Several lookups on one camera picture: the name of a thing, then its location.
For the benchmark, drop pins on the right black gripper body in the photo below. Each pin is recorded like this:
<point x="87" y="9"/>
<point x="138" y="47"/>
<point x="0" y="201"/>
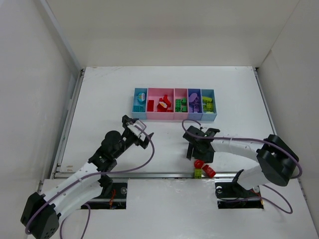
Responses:
<point x="199" y="143"/>

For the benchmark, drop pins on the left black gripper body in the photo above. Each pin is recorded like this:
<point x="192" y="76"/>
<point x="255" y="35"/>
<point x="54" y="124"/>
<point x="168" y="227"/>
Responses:
<point x="134" y="134"/>

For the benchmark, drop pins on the teal lego brick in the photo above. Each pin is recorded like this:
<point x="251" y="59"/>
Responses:
<point x="138" y="108"/>

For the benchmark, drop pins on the teal frog printed lego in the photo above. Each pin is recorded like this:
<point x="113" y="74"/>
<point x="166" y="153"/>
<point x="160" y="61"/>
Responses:
<point x="141" y="97"/>

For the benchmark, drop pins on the small lime lego brick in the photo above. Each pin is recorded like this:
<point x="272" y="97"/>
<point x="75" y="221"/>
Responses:
<point x="208" y="107"/>

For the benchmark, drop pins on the red flower printed lego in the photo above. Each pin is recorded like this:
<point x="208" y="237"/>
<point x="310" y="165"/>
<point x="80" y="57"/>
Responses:
<point x="162" y="107"/>

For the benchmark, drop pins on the green lego plate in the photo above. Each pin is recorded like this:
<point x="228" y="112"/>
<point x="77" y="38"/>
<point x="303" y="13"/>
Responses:
<point x="178" y="105"/>

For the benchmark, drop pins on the green lego brick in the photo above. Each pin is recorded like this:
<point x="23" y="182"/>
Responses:
<point x="184" y="105"/>

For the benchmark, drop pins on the purple paw lego piece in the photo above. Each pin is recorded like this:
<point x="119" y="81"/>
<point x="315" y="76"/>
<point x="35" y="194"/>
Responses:
<point x="193" y="98"/>

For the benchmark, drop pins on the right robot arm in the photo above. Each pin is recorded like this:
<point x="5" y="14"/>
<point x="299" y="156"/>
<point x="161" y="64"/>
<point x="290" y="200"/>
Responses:
<point x="276" y="162"/>

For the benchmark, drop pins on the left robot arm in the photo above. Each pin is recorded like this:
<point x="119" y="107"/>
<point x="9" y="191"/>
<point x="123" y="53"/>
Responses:
<point x="43" y="213"/>

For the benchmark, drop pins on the red arch lego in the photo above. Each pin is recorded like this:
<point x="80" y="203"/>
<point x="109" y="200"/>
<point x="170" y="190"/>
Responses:
<point x="198" y="164"/>

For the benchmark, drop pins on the red printed lego brick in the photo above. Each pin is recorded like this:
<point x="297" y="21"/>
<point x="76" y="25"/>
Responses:
<point x="208" y="171"/>

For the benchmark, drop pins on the left light blue bin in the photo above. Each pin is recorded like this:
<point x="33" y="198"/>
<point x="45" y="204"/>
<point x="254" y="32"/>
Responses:
<point x="140" y="115"/>

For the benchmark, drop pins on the light blue bin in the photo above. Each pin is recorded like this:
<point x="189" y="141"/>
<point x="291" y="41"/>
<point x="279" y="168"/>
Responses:
<point x="140" y="115"/>
<point x="209" y="93"/>

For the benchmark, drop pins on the large pink bin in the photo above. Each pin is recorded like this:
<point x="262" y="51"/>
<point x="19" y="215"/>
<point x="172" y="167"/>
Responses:
<point x="155" y="94"/>

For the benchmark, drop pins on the right light blue bin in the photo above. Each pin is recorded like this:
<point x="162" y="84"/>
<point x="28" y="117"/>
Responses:
<point x="209" y="93"/>

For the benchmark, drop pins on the red lego pieces in bin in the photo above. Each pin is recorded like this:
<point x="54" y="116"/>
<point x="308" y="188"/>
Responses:
<point x="168" y="102"/>

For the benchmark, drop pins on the small pink bin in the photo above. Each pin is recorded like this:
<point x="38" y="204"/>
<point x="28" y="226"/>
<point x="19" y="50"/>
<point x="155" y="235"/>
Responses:
<point x="180" y="93"/>

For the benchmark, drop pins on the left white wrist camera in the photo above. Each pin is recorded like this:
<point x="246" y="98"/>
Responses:
<point x="136" y="127"/>

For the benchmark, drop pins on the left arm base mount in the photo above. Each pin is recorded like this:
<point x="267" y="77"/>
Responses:
<point x="116" y="199"/>

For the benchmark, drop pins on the metal table rail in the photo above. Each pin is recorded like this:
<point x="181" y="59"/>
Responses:
<point x="154" y="175"/>

